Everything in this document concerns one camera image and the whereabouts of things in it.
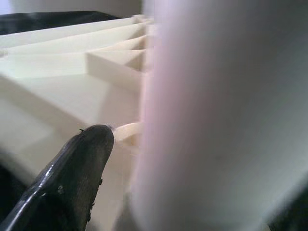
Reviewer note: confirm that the black table cloth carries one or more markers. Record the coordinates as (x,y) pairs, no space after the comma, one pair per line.
(48,21)

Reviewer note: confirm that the white plastic table leg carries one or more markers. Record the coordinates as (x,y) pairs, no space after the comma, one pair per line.
(216,108)

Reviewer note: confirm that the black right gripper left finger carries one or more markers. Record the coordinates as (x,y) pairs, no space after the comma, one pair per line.
(72,180)

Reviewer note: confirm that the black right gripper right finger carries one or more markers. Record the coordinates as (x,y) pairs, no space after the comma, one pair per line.
(296,214)

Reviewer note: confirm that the white plastic table top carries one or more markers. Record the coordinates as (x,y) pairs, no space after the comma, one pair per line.
(60,84)

